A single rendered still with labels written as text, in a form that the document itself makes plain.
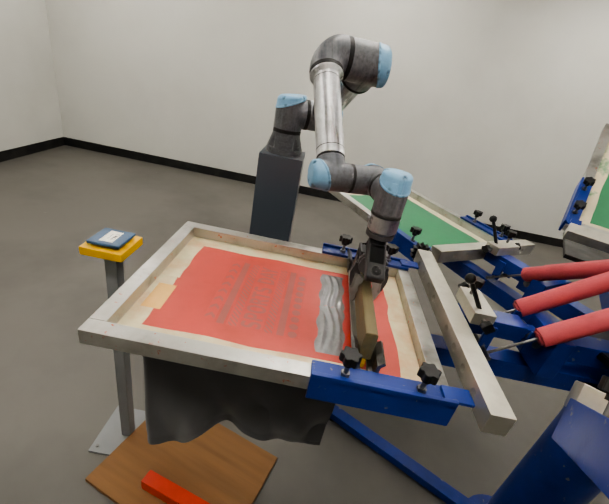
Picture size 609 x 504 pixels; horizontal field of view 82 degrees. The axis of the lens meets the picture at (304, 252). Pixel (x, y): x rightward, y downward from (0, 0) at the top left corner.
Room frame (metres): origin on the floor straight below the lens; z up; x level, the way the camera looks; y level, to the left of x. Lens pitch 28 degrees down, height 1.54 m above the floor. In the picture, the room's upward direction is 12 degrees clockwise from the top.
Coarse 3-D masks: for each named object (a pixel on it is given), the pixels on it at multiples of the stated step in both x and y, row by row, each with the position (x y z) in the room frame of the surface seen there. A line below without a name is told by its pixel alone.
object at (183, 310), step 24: (192, 288) 0.77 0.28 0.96; (216, 288) 0.79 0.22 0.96; (168, 312) 0.66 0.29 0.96; (192, 312) 0.67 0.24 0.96; (312, 312) 0.77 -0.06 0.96; (216, 336) 0.61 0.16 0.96; (240, 336) 0.62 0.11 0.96; (264, 336) 0.64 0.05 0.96; (312, 336) 0.68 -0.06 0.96; (384, 336) 0.73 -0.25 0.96; (336, 360) 0.61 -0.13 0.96
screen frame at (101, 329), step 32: (192, 224) 1.08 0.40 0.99; (160, 256) 0.84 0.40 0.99; (320, 256) 1.06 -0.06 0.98; (128, 288) 0.67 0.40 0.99; (96, 320) 0.55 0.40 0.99; (416, 320) 0.78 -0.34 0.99; (128, 352) 0.51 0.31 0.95; (160, 352) 0.51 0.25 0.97; (192, 352) 0.51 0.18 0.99; (224, 352) 0.53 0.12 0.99; (256, 352) 0.55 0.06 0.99; (416, 352) 0.69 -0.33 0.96; (288, 384) 0.51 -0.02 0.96
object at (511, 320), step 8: (496, 312) 0.83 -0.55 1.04; (504, 312) 0.84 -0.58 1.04; (496, 320) 0.79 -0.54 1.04; (504, 320) 0.79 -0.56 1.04; (512, 320) 0.80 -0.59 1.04; (520, 320) 0.81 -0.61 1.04; (472, 328) 0.78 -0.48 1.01; (480, 328) 0.78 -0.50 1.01; (504, 328) 0.78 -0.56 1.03; (512, 328) 0.78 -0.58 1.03; (520, 328) 0.78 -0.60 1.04; (496, 336) 0.78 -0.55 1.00; (504, 336) 0.78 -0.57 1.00; (512, 336) 0.78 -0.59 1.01; (520, 336) 0.78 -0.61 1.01
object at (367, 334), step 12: (360, 288) 0.79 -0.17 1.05; (360, 300) 0.74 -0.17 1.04; (372, 300) 0.73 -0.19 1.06; (360, 312) 0.70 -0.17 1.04; (372, 312) 0.68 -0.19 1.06; (360, 324) 0.67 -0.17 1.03; (372, 324) 0.63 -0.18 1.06; (360, 336) 0.63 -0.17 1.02; (372, 336) 0.60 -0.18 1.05; (360, 348) 0.60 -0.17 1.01; (372, 348) 0.60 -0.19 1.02
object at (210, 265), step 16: (208, 256) 0.95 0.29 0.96; (224, 256) 0.97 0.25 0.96; (240, 256) 0.99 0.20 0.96; (192, 272) 0.84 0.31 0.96; (208, 272) 0.86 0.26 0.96; (224, 272) 0.88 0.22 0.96; (304, 272) 0.97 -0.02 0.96; (320, 272) 0.99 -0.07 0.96; (320, 288) 0.90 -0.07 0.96; (384, 304) 0.88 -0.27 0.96
